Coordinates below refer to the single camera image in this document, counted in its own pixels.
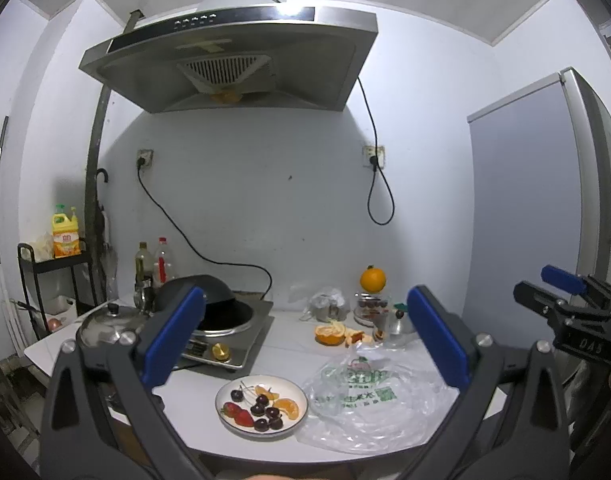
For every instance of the glass pot lid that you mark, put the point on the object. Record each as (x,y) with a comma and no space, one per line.
(105,327)

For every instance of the dark vertical pipe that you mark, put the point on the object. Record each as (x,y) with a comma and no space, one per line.
(96,125)

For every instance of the wall socket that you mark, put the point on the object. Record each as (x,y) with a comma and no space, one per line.
(380,152)
(144,157)

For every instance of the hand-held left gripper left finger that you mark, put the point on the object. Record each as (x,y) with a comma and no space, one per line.
(173,330)

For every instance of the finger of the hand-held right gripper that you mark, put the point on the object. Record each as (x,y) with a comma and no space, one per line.
(535,297)
(563,280)

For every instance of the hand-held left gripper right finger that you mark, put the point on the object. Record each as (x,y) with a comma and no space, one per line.
(438,335)

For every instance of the whole orange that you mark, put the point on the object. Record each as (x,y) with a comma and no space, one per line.
(373,278)

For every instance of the yellow dish soap bottle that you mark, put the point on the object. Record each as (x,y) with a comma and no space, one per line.
(65,240)

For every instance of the small clear plastic bag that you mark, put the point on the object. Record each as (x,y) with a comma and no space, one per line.
(328,302)

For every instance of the grey wall rail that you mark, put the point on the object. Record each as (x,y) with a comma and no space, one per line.
(2,160)

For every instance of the steel pot with wooden knob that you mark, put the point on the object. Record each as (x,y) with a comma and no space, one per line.
(400,325)

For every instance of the black metal rack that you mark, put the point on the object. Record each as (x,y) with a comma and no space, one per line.
(25,280)

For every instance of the orange segment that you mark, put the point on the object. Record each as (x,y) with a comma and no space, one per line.
(262,390)
(288,406)

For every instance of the steel range hood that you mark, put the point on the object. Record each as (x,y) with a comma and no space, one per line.
(235,60)

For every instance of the white plastic container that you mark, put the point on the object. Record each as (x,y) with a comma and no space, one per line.
(60,307)

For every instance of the clear printed plastic bag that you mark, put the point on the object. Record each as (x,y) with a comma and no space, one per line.
(375,425)

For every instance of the red strawberry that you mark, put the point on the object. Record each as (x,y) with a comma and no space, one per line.
(238,414)

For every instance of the clear bottle with red cap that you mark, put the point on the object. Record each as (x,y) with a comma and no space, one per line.
(163,265)

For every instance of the half-peeled orange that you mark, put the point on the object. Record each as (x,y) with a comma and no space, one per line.
(329,334)

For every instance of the silver induction cooker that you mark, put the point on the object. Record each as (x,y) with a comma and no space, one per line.
(245,340)

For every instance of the black umbrella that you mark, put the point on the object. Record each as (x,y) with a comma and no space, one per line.
(103,240)

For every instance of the dark oil bottle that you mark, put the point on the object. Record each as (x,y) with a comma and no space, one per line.
(143,262)

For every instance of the white round plate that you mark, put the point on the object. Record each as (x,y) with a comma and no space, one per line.
(290,385)

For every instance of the onion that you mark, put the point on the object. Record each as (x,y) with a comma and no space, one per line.
(55,324)

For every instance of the grey refrigerator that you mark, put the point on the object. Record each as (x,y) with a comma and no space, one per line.
(525,185)

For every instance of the glass jar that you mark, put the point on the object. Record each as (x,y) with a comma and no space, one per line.
(370,315)

